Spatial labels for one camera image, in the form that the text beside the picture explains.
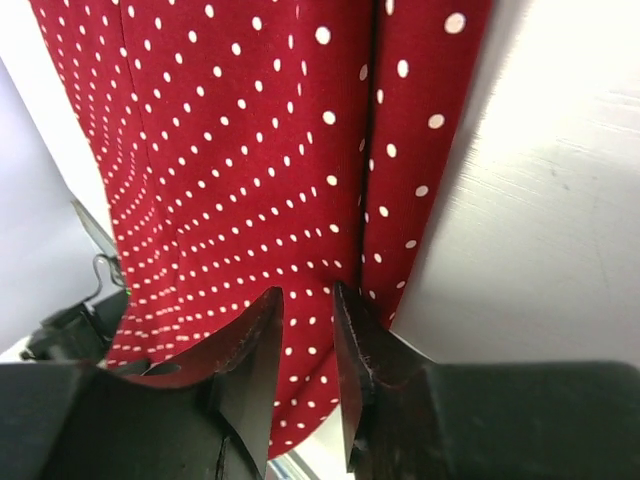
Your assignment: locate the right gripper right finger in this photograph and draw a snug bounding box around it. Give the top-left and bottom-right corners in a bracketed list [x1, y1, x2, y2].
[333, 282, 440, 475]

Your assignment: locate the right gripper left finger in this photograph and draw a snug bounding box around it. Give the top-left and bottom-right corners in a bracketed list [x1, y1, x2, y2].
[114, 287, 284, 479]

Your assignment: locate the red polka dot skirt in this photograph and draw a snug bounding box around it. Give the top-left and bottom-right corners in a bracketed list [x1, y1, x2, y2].
[31, 0, 492, 457]

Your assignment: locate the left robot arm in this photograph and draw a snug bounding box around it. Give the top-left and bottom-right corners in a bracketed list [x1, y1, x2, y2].
[20, 290, 129, 364]

